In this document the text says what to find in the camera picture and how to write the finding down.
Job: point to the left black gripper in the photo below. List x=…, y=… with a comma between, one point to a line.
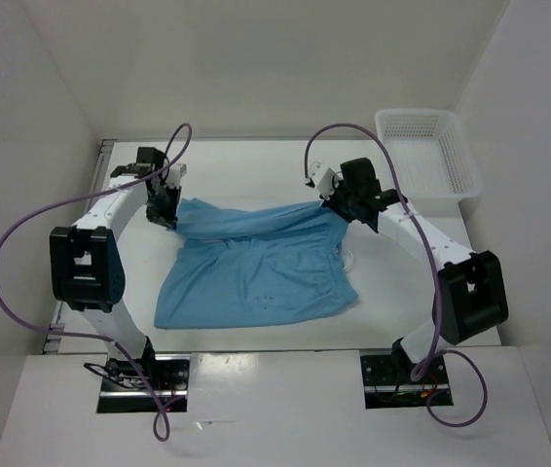
x=166, y=218

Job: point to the aluminium table edge rail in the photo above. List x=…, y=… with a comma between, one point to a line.
x=52, y=342

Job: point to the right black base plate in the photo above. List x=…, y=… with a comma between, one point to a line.
x=385, y=389

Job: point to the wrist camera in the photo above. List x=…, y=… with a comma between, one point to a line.
x=172, y=177
x=324, y=179

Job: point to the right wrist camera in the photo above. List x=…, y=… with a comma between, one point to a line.
x=324, y=179

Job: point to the light blue shorts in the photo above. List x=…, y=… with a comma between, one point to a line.
x=243, y=269

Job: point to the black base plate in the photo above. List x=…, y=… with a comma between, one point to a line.
x=123, y=391
x=385, y=389

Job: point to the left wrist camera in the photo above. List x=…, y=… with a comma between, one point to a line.
x=172, y=177

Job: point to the white plastic basket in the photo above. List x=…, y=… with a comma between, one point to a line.
x=430, y=153

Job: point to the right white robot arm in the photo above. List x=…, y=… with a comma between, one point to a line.
x=469, y=295

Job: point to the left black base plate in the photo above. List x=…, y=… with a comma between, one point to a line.
x=123, y=391

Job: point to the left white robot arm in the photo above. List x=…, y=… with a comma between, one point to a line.
x=86, y=266

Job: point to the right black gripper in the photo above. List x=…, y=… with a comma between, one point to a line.
x=331, y=203

